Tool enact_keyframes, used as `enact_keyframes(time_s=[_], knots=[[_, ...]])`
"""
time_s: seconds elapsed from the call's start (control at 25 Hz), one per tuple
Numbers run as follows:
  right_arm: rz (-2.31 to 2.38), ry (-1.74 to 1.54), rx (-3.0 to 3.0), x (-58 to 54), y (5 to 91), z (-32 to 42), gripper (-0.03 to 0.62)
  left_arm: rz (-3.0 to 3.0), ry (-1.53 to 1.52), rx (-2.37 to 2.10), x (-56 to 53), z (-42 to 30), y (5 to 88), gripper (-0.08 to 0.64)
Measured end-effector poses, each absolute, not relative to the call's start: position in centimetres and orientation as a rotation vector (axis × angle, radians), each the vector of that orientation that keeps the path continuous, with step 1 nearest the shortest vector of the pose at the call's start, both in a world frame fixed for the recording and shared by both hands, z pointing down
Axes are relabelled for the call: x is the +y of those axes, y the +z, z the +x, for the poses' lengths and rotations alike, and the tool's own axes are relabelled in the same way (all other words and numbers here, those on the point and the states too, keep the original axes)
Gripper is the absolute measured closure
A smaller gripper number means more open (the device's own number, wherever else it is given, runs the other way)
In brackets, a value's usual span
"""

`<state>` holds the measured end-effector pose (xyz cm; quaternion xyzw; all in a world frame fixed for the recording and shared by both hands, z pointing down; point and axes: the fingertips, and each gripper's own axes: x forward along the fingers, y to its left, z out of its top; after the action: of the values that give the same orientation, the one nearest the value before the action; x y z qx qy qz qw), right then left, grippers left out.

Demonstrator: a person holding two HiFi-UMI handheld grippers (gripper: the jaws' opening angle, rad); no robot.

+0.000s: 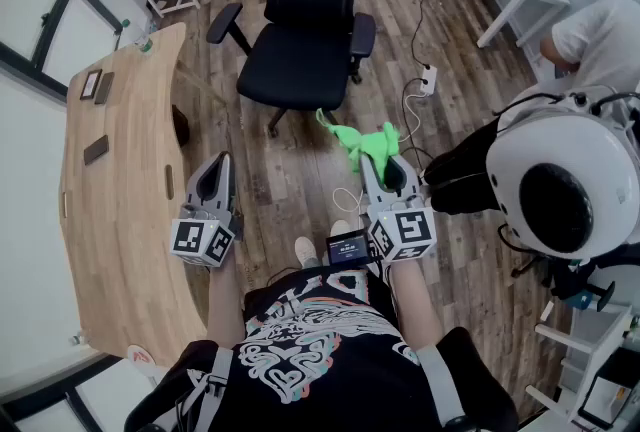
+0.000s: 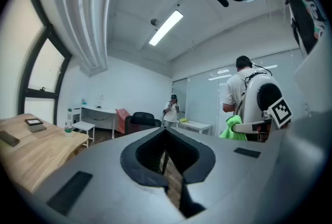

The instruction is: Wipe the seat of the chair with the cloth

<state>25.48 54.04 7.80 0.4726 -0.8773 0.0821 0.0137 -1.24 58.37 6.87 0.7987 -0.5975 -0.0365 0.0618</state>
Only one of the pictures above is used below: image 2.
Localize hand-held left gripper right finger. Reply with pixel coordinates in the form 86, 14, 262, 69
165, 127, 283, 224

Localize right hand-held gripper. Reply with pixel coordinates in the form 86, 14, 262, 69
232, 97, 293, 133

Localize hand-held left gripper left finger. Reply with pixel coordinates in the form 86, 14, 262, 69
33, 127, 186, 224

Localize green cloth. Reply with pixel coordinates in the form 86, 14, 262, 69
219, 115, 247, 142

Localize black mesh office chair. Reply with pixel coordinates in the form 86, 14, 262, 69
125, 111, 163, 135

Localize white wooden stool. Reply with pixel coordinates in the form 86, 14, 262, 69
72, 107, 96, 148

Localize white backpack shell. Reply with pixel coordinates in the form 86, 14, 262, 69
240, 71, 284, 125

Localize white table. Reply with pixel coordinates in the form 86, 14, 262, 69
176, 120, 213, 136

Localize clear water bottle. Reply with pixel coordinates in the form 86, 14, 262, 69
64, 108, 74, 137

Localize pink fabric item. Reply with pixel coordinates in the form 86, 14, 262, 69
115, 108, 132, 135

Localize wooden table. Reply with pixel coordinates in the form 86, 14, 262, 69
0, 113, 90, 192

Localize white desk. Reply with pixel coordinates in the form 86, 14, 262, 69
74, 105, 117, 139

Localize dark phone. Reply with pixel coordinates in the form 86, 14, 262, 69
0, 130, 21, 147

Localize person's black printed t-shirt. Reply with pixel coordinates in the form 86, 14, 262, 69
277, 0, 329, 55

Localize long ceiling light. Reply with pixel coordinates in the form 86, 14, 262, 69
148, 9, 184, 47

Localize white ceiling ducts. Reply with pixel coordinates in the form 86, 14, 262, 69
49, 0, 122, 77

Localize black cable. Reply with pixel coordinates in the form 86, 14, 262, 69
84, 108, 115, 121

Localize dark picture frame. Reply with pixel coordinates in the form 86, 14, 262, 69
24, 118, 44, 127

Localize black window frame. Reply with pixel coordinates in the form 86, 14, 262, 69
18, 0, 73, 125

